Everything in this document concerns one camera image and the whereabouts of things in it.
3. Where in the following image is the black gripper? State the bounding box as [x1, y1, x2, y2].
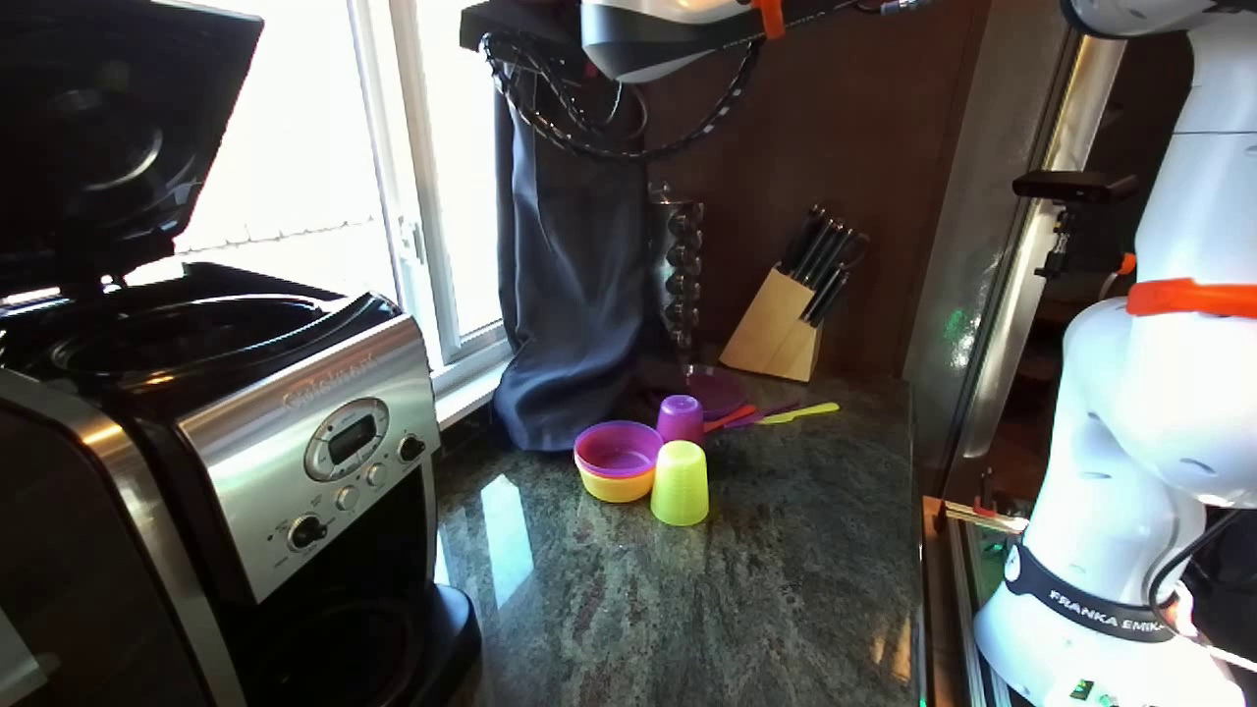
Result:
[459, 0, 590, 55]

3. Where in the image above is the dark blue curtain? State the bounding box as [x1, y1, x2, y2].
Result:
[491, 47, 670, 457]

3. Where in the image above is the steel spice jar rack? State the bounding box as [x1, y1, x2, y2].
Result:
[647, 182, 710, 385]

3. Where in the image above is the wooden knife block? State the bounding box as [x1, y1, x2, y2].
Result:
[714, 267, 827, 388]

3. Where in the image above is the purple plastic cup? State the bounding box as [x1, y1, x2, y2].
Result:
[651, 388, 708, 447]

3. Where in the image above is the orange plastic knife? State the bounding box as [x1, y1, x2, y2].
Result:
[704, 401, 765, 438]

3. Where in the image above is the yellow plastic bowl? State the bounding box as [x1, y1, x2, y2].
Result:
[573, 469, 659, 510]

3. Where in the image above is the yellow-green plastic knife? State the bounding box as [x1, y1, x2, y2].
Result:
[756, 397, 844, 431]

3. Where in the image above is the yellow-green plastic cup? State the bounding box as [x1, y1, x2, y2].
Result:
[647, 438, 714, 532]

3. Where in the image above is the metal-edged robot mounting table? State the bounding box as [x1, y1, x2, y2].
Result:
[914, 489, 1034, 707]

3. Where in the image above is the black cable bundle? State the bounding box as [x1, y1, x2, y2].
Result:
[476, 25, 772, 168]

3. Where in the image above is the white window frame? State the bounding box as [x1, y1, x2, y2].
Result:
[344, 0, 520, 397]

